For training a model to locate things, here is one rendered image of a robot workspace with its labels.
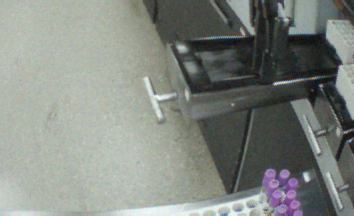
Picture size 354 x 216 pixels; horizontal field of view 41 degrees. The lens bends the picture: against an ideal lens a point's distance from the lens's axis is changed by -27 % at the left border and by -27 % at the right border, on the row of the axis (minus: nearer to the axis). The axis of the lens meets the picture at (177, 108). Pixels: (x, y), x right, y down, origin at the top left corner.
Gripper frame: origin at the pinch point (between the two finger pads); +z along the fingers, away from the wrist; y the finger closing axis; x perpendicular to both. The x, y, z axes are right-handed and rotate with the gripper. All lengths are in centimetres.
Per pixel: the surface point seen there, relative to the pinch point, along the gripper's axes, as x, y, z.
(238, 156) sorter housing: -11, 27, 55
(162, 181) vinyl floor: 2, 47, 84
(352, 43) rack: -25.0, 1.1, -2.0
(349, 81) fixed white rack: -15.6, -10.5, -2.2
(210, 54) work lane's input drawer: 7.2, 7.2, 3.9
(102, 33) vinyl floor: 7, 127, 84
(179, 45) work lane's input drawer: 12.0, 8.8, 2.5
